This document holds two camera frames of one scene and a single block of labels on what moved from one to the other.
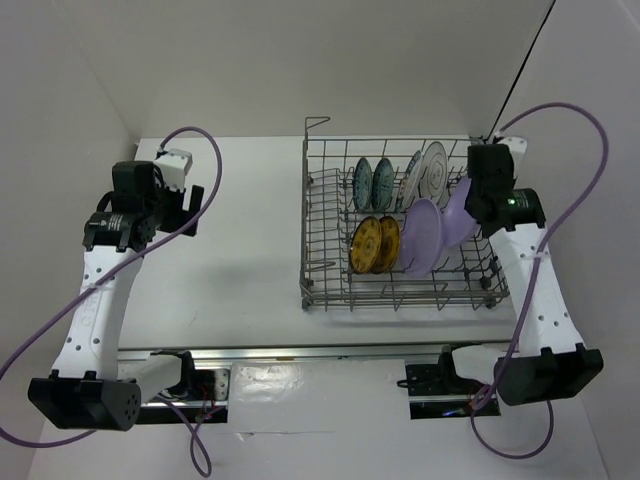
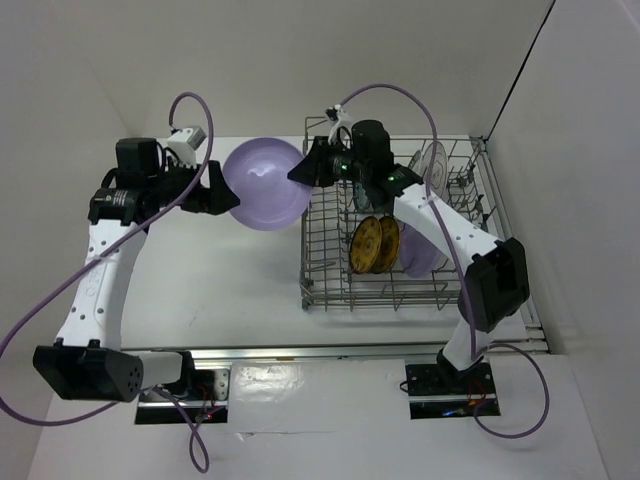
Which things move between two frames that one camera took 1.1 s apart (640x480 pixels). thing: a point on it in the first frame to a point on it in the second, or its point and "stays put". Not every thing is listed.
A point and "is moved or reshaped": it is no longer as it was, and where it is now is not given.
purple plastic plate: (421, 238) stays put
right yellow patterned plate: (390, 246) stays put
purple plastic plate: (459, 227) is moved or reshaped
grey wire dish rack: (384, 227) stays put
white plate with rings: (434, 174) stays put
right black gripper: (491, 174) to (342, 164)
